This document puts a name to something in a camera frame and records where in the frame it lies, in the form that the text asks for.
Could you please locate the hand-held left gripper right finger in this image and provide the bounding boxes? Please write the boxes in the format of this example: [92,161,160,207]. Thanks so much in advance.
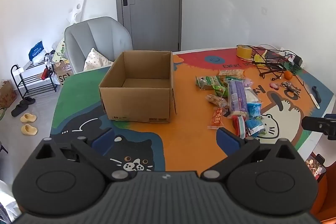
[200,127,302,182]

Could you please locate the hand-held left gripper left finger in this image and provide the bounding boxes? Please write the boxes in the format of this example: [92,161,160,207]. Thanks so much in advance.
[34,128,130,182]

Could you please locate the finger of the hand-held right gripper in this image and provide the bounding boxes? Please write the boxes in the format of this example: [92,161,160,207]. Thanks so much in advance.
[301,114,336,140]

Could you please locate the red snack packet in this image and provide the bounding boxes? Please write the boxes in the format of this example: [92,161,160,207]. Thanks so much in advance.
[232,116,246,138]

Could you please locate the orange sausage packet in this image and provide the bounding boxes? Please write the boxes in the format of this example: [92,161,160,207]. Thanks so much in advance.
[207,107,224,130]

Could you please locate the blue striped snack packet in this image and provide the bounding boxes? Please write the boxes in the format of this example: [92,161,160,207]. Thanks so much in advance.
[245,119,267,136]
[247,102,262,119]

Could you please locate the brown nut bar packet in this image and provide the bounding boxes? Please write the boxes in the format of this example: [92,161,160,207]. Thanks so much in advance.
[205,94,228,108]

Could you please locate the long purple bread packet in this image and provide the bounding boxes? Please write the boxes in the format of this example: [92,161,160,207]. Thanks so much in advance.
[227,80,248,118]

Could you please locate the white bread packet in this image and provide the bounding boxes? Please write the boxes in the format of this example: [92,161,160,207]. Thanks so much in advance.
[245,88,263,104]

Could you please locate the white stick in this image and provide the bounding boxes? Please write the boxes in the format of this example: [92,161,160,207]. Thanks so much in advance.
[310,93,321,110]

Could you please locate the black pen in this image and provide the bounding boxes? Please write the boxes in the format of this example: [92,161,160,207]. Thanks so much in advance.
[312,86,322,103]

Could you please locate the colourful cartoon table mat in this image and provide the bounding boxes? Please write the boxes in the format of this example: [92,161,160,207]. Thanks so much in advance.
[50,48,335,172]

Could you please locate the phone on black holder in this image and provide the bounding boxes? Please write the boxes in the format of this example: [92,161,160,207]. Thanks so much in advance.
[306,152,327,180]

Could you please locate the bunch of keys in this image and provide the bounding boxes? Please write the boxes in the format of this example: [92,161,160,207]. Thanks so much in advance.
[281,81,301,98]

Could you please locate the yellow slipper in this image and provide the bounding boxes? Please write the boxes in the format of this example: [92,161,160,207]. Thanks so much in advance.
[20,113,36,123]
[21,124,38,135]

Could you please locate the brown paper bag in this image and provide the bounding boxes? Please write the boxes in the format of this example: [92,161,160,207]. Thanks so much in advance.
[54,61,74,86]

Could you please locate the white dotted cushion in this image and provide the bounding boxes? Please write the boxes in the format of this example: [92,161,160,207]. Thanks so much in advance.
[83,48,114,72]

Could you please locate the yellow tape roll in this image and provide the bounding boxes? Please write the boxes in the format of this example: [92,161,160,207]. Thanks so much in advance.
[236,45,253,59]

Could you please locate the cartoon patterned fabric bag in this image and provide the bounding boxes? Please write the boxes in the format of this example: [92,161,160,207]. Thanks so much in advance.
[52,38,66,62]

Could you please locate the grey upholstered chair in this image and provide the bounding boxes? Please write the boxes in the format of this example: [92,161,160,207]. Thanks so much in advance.
[64,17,134,75]

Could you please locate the black shoe rack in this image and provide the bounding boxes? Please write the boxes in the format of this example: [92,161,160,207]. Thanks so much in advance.
[10,60,58,97]

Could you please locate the small brown cardboard box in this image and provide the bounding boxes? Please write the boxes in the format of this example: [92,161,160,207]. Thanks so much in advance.
[0,80,17,107]

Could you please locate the white plastic bag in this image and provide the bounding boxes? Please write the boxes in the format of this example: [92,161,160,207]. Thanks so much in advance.
[0,179,21,222]

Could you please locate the blue plastic bag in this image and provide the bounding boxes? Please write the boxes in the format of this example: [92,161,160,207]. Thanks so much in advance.
[28,41,45,62]

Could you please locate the grey door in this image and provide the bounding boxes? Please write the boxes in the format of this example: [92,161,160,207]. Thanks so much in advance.
[115,0,183,51]

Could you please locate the white foam board with holes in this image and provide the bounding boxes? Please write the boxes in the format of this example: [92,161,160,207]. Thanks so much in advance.
[67,0,88,25]

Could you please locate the black wire stand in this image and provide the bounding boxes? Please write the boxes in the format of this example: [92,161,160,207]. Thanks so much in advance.
[252,49,289,80]

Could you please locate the black wire rack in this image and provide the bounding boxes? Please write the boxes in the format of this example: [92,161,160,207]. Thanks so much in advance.
[247,45,302,80]

